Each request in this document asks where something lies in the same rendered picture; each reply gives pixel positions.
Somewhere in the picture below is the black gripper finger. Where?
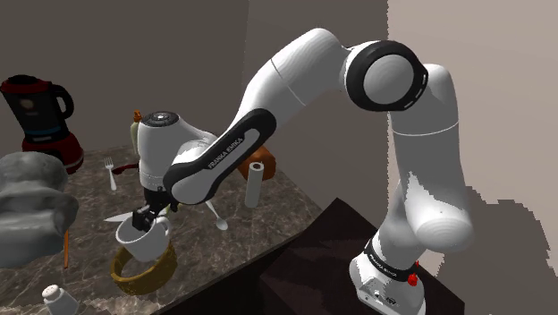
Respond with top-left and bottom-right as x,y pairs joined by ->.
131,205 -> 156,233

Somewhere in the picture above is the white mug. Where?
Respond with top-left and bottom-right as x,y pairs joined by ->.
114,213 -> 173,263

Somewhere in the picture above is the white knife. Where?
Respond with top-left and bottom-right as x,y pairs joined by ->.
103,210 -> 134,224

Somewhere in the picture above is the red spoon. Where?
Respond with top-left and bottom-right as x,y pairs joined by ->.
111,161 -> 141,176

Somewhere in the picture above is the white fork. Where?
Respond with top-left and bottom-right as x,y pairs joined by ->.
103,156 -> 118,192

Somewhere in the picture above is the yellow-brown bowl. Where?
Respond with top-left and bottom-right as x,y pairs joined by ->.
109,241 -> 180,297

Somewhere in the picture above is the white spoon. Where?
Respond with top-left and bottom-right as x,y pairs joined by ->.
204,200 -> 230,232

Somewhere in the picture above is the pale bottle with orange cap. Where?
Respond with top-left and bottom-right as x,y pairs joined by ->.
129,109 -> 145,157

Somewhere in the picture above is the white paper towel roll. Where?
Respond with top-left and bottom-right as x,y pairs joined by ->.
243,160 -> 266,209

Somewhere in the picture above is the white salt shaker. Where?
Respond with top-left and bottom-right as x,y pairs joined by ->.
41,284 -> 80,315

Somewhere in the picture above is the brown bread loaf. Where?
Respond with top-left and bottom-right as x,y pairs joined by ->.
236,144 -> 277,183

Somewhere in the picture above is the black and red blender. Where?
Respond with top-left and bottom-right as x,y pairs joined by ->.
0,74 -> 85,175

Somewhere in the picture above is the dark robot stand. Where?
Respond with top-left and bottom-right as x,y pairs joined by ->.
256,197 -> 466,315

